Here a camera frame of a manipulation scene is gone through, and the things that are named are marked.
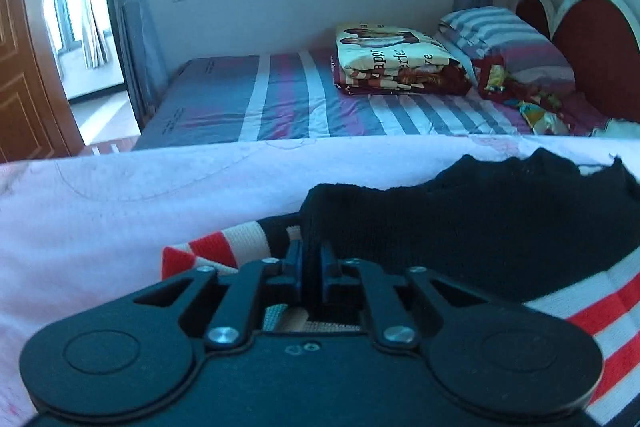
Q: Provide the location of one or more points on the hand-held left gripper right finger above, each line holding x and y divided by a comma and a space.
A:
327, 268

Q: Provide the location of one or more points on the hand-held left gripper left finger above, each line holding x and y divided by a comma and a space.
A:
295, 268

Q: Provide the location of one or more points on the striped knit sweater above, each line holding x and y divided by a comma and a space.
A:
475, 227

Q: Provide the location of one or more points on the striped mattress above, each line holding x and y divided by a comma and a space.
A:
280, 97

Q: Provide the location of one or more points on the floral bed sheet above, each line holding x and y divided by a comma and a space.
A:
125, 217

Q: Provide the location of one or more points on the folded printed blanket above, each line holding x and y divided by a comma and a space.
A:
390, 52

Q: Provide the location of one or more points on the red patterned cloth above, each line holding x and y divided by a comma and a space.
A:
530, 102

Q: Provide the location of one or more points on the striped pillow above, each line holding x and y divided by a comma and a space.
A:
500, 37

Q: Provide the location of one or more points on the brown wooden door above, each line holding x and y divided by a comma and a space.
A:
25, 82

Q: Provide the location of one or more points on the red scalloped headboard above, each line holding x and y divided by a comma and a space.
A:
600, 57

